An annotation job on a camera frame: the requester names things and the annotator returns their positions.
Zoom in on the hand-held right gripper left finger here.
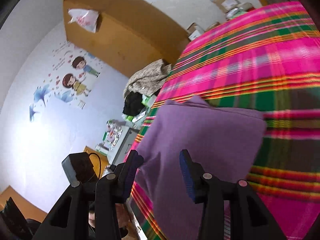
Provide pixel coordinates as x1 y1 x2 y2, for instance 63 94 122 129
32 149 144 240

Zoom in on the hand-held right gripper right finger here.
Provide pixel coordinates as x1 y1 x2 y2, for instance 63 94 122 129
179 149 287 240

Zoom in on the purple fleece garment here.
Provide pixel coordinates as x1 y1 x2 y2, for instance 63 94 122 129
136 95 267 240

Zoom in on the person's left hand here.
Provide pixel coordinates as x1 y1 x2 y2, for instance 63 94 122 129
115 203 130 232

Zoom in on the grey drawer cabinet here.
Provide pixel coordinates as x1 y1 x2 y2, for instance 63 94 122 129
107 126 140 167

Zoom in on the group of small medicine boxes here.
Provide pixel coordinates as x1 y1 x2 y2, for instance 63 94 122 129
95 119 125 155

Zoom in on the white tube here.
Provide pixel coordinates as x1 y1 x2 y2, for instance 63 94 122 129
131 112 147 123

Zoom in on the black cloth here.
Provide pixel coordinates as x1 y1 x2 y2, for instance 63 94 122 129
122 92 144 115

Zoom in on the wooden headboard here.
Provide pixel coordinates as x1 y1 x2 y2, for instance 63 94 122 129
0 185 48 222

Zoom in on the black ribbed object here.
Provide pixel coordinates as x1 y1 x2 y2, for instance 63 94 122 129
0 197 34 240

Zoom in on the beige floral cloth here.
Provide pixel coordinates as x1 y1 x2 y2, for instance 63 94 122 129
123 59 173 99

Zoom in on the pink plaid bed sheet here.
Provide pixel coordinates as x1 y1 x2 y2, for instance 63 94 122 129
124 1 320 240

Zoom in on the wooden wardrobe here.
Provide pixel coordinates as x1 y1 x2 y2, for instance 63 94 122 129
62 0 190 78

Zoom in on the white open box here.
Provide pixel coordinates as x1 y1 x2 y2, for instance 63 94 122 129
186 22 206 42

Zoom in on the white plastic bag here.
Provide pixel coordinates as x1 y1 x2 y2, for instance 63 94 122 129
68 8 100 33

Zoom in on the silver plastic package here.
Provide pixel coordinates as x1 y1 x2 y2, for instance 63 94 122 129
225 2 253 20

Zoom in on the brown cardboard box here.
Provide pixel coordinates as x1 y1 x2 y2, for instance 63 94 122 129
209 0 240 14

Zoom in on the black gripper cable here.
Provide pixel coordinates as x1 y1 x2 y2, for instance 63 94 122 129
89 152 102 179

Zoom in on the cartoon wall sticker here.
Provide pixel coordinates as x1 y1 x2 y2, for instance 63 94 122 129
29 41 103 123

